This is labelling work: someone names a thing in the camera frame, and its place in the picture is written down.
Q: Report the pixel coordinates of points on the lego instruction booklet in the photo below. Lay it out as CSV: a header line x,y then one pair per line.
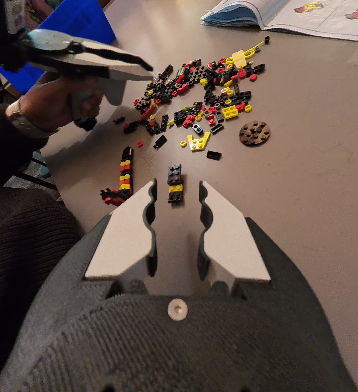
x,y
304,15

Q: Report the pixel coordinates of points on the black lego clip piece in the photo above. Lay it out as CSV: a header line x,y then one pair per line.
x,y
160,141

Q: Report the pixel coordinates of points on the black lego tile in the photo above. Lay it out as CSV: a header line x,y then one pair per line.
x,y
214,155

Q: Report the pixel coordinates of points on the long striped lego assembly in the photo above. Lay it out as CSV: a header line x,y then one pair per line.
x,y
125,174

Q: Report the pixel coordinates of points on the person's left forearm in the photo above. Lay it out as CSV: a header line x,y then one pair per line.
x,y
1,153

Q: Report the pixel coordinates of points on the blue plastic bin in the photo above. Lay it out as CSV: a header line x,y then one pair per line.
x,y
75,18

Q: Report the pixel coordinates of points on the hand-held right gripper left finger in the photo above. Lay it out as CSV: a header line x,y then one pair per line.
x,y
127,242

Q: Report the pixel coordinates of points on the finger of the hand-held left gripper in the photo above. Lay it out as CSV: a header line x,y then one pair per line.
x,y
123,73
111,52

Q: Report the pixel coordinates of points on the silver wristwatch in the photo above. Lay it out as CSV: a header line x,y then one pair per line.
x,y
22,122

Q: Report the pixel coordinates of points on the pile of lego pieces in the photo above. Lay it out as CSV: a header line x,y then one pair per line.
x,y
197,73

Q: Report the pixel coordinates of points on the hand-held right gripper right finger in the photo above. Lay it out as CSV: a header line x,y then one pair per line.
x,y
231,248

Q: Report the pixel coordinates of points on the black round lego plate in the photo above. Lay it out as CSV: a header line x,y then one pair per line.
x,y
254,133

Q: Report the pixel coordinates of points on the translucent yellow lego piece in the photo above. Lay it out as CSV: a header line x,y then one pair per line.
x,y
239,58

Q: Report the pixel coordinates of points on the yellow wedge lego plate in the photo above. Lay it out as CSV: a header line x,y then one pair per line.
x,y
198,142

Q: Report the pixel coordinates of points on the person's left hand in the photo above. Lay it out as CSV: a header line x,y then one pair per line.
x,y
47,104

